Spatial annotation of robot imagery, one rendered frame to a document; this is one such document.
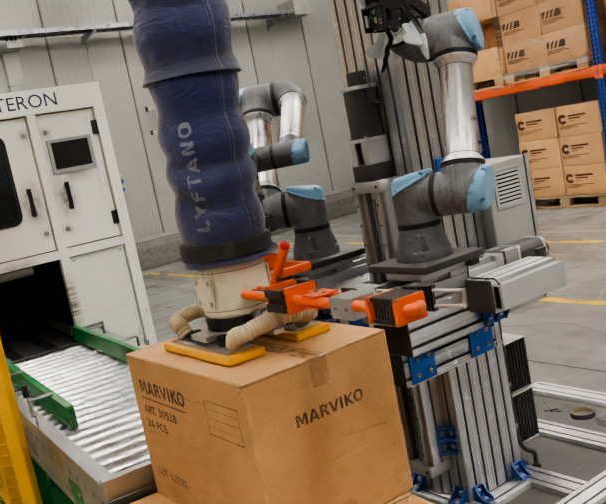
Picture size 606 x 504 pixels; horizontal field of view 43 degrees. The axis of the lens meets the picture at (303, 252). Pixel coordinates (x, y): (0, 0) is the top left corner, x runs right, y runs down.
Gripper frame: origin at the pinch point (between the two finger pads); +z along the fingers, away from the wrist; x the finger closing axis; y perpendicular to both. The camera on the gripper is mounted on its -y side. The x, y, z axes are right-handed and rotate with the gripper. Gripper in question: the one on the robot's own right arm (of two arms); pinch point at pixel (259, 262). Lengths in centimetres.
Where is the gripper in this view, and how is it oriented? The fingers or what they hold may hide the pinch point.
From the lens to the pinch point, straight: 231.6
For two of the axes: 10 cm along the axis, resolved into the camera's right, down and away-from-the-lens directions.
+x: 7.9, -2.3, 5.6
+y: 5.8, 0.0, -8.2
